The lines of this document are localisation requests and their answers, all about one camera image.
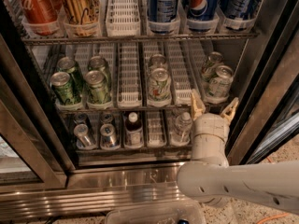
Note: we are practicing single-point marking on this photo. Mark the empty white tray middle right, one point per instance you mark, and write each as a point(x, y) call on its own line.
point(182, 78)

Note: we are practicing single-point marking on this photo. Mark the blue pepsi can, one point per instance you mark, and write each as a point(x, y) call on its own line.
point(239, 14)
point(161, 15)
point(200, 11)

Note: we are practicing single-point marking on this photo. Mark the clear plastic bin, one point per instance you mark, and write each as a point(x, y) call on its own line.
point(184, 212)

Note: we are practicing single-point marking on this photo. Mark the red coca-cola can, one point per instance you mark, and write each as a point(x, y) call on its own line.
point(41, 16)

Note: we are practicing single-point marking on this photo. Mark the gold soda can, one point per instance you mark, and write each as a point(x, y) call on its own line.
point(82, 16)

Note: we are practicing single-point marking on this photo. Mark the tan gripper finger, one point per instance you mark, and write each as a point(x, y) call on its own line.
point(228, 112)
point(198, 107)

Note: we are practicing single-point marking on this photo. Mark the blue pepsi can middle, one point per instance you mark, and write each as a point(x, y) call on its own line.
point(200, 11)

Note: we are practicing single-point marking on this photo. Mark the blue pepsi can left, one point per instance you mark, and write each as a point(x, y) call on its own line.
point(161, 15)

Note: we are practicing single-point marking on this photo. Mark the dark juice bottle white cap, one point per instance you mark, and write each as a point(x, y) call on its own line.
point(134, 131)

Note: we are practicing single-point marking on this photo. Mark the empty white shelf tray middle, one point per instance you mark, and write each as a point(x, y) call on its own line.
point(129, 92)

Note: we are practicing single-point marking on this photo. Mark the white diet soda can front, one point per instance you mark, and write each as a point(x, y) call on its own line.
point(159, 84)

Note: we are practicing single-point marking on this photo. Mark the silver can front left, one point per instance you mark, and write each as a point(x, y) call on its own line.
point(83, 134)

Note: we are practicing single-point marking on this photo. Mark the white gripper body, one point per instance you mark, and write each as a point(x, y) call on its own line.
point(210, 126)

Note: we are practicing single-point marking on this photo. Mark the silver can rear left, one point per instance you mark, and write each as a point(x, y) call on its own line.
point(82, 118)

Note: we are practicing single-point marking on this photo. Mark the white diet soda can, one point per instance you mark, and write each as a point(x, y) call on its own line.
point(157, 61)
point(159, 84)

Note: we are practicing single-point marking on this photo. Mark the green soda can rear left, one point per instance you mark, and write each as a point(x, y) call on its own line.
point(71, 67)

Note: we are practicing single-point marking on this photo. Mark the white green 7up can front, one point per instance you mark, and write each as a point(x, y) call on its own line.
point(220, 84)

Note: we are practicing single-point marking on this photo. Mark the green soda can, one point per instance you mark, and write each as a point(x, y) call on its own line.
point(64, 88)
point(100, 63)
point(97, 88)
point(71, 67)

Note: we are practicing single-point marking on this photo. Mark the white diet soda can rear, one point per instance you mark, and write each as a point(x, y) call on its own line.
point(157, 61)

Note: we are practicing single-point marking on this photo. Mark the fridge glass door right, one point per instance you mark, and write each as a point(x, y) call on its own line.
point(274, 119)

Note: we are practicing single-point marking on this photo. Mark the white green 7up can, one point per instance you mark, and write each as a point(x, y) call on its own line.
point(220, 84)
point(208, 68)

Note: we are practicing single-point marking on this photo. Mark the blue pepsi can right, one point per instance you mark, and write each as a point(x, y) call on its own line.
point(239, 14)

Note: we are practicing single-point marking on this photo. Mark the stainless steel fridge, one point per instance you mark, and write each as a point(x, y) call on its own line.
point(46, 171)

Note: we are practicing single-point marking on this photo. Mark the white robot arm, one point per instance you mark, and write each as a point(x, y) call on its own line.
point(209, 178)

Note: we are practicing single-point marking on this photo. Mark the empty white tray bottom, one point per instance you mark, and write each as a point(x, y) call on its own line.
point(155, 129)

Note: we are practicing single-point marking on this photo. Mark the white green 7up can rear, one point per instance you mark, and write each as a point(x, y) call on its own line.
point(208, 68)

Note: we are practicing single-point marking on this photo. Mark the silver can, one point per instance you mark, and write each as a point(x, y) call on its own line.
point(109, 138)
point(107, 118)
point(83, 134)
point(82, 118)

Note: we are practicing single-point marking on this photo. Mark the green soda can front left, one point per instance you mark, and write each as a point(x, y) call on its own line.
point(64, 88)

